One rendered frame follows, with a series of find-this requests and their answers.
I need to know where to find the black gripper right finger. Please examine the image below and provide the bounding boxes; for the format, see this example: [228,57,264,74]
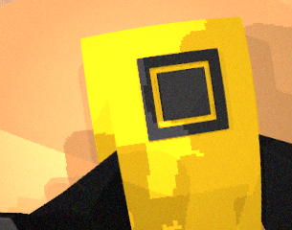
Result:
[258,134,292,230]

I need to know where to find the yellow stud finder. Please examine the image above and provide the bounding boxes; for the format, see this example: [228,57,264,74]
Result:
[80,16,261,230]

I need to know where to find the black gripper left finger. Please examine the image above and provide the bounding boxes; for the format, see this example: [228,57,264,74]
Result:
[0,150,133,230]

